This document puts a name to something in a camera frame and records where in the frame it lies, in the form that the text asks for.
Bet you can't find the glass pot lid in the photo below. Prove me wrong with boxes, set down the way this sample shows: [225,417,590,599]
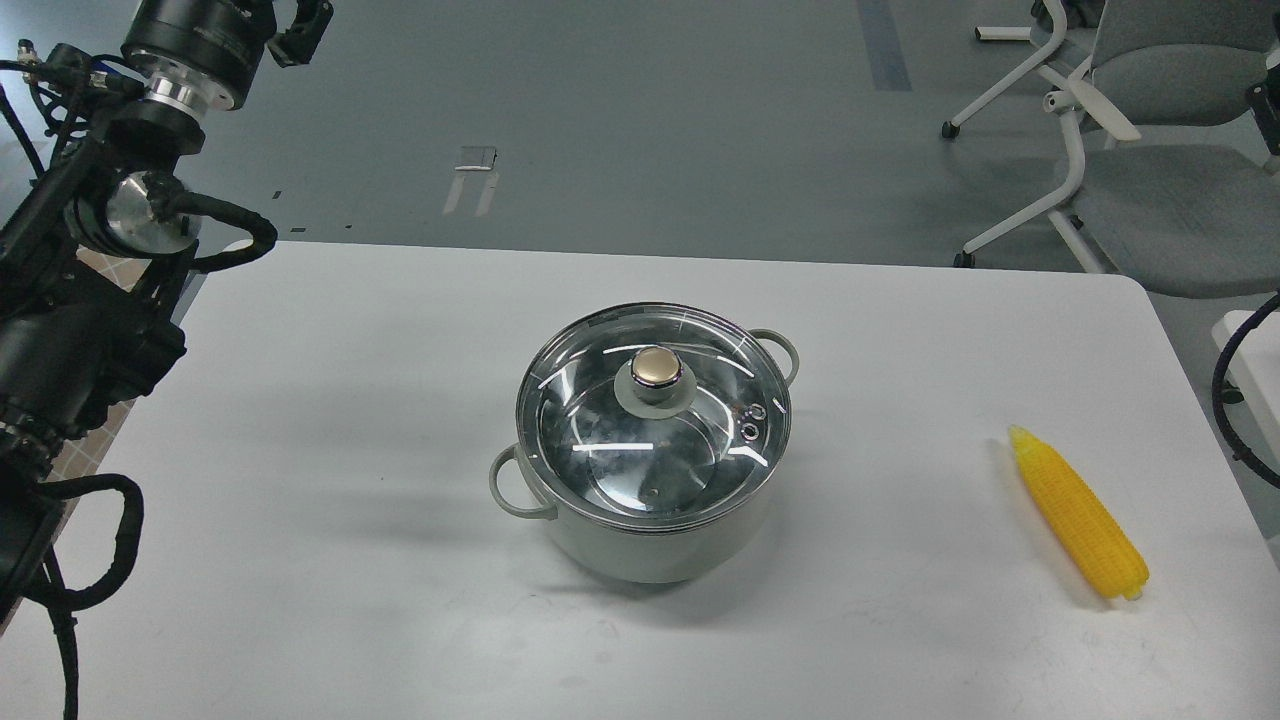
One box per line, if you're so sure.
[515,302,800,533]

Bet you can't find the yellow plastic corn cob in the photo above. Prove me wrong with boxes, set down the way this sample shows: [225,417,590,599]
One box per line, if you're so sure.
[1007,425,1149,601]

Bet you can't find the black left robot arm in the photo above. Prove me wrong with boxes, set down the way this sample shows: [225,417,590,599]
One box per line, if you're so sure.
[1,1,334,719]

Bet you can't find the pale green cooking pot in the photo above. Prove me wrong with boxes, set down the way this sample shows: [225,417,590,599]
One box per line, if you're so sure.
[488,302,800,584]

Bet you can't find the grey white office chair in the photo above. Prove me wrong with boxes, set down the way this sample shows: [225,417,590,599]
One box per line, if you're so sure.
[942,1,1277,299]

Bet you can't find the white side table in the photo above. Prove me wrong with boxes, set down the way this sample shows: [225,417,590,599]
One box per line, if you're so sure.
[1222,313,1279,471]

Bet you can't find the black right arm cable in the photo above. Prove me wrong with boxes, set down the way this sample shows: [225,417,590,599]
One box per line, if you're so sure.
[1211,292,1280,489]

